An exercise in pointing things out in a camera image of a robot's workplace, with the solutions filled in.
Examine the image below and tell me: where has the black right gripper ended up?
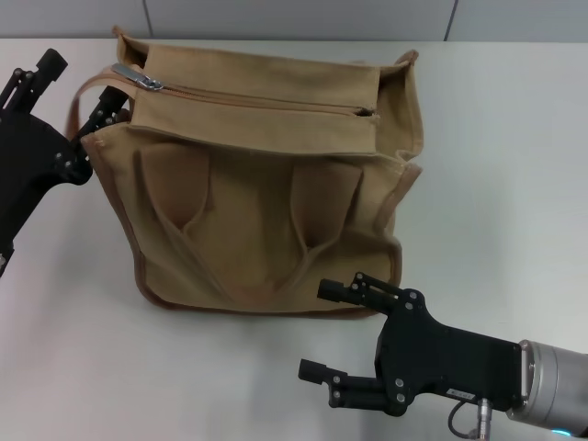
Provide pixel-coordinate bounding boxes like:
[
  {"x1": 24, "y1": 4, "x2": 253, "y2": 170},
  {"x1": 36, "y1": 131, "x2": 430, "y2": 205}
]
[{"x1": 298, "y1": 271, "x2": 524, "y2": 413}]

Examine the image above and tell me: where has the khaki canvas food bag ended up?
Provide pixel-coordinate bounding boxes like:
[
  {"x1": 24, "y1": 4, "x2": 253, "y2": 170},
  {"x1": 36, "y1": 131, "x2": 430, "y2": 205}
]
[{"x1": 67, "y1": 25, "x2": 424, "y2": 319}]

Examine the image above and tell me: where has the silver metal zipper pull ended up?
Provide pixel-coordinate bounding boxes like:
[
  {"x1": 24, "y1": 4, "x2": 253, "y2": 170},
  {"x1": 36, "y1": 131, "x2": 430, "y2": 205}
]
[{"x1": 111, "y1": 62, "x2": 164, "y2": 93}]

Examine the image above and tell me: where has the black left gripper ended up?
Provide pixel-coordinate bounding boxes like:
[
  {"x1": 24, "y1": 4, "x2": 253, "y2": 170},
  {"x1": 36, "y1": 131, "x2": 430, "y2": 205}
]
[{"x1": 0, "y1": 47, "x2": 130, "y2": 277}]

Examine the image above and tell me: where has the right gripper cable with plug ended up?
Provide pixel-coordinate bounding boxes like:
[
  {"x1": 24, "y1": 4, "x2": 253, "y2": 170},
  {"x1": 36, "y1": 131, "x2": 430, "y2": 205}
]
[{"x1": 447, "y1": 398, "x2": 496, "y2": 441}]

